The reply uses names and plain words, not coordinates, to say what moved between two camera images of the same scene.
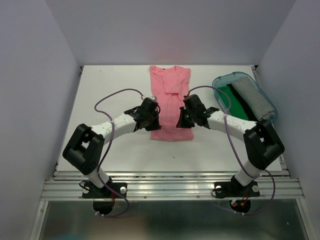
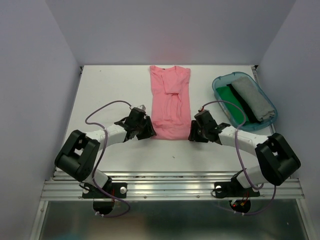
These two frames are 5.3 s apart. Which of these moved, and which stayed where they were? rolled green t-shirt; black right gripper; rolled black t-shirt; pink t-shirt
Moved: black right gripper
Stayed: rolled green t-shirt; rolled black t-shirt; pink t-shirt
